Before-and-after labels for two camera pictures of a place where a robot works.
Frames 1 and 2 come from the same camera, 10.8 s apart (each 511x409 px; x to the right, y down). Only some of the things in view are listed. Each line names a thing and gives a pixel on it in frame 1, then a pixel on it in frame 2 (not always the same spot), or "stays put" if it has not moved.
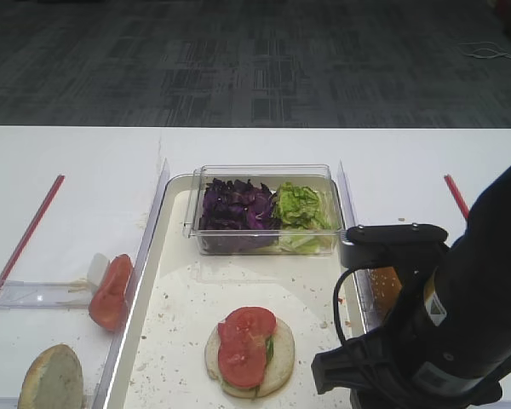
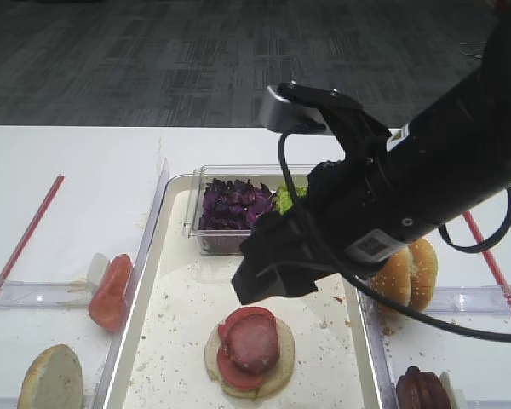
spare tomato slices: [108, 304] stays put
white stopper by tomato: [97, 269] stays put
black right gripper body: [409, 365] -> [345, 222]
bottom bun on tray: [275, 375] stays put
